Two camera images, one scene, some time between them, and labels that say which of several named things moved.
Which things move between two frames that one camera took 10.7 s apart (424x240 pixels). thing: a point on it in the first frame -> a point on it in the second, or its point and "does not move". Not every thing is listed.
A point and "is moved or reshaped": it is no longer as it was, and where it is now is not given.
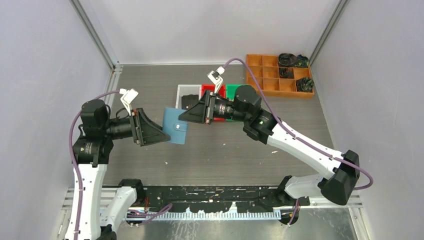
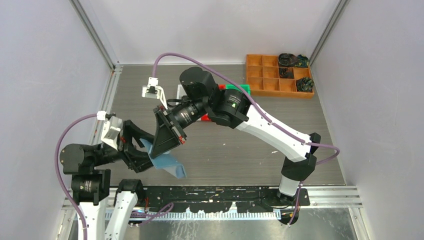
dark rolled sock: [286, 59] does not move
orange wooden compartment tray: [266, 68] does not move
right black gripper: [200, 113] -> [167, 136]
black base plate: [246, 198] does not move
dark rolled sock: [303, 61] does not move
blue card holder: [175, 128] is moved or reshaped
